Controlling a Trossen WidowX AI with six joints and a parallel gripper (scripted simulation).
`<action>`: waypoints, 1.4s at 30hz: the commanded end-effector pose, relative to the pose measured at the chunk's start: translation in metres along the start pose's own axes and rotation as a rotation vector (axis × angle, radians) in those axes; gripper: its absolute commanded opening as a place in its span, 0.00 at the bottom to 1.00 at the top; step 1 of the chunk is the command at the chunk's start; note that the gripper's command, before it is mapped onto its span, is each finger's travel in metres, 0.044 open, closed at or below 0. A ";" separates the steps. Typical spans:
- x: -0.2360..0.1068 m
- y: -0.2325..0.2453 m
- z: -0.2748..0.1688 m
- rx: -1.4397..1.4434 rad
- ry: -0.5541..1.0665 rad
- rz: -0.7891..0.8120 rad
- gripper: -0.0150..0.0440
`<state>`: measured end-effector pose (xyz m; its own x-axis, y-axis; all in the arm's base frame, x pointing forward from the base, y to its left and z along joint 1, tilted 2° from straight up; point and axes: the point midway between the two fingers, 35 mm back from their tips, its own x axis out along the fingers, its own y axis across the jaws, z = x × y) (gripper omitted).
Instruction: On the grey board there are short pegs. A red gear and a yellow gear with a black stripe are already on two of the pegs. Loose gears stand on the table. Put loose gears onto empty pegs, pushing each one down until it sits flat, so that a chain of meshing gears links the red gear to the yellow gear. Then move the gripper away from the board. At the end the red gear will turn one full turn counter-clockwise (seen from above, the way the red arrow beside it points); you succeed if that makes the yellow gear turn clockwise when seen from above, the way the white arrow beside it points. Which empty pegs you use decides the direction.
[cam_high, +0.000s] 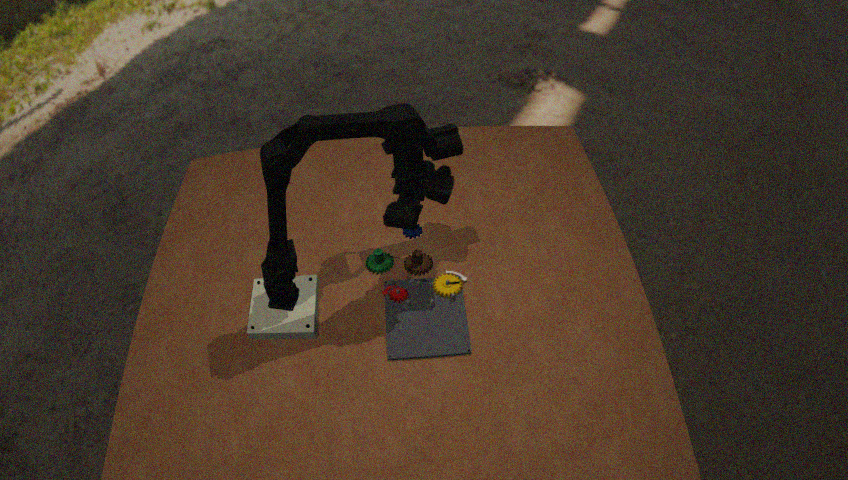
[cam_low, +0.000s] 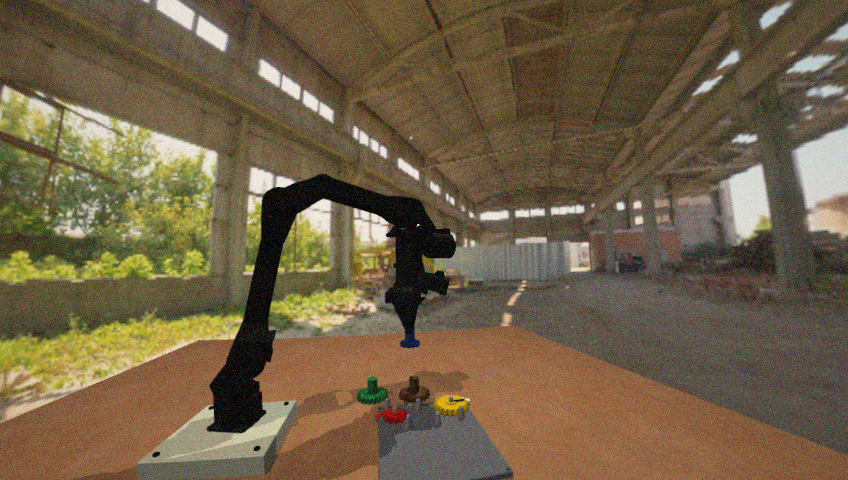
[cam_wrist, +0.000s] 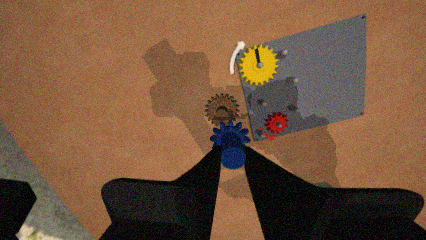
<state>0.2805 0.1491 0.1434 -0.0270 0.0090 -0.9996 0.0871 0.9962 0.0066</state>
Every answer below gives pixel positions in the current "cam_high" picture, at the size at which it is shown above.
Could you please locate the yellow gear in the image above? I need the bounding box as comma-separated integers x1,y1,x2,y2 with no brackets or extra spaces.
433,273,463,298

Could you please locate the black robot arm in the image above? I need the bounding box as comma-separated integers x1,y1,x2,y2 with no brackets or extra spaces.
260,104,464,311

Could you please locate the red gear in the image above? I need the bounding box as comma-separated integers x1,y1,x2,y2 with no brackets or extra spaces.
388,287,408,303

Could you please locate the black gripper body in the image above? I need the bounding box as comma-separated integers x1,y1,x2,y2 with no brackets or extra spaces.
383,160,435,230

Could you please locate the brown gear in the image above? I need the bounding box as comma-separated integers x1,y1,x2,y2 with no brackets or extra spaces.
404,249,433,276

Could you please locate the green gear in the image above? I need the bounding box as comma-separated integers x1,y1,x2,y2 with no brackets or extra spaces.
366,249,394,275

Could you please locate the blue gear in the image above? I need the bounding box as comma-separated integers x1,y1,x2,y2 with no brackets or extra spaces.
403,224,422,239

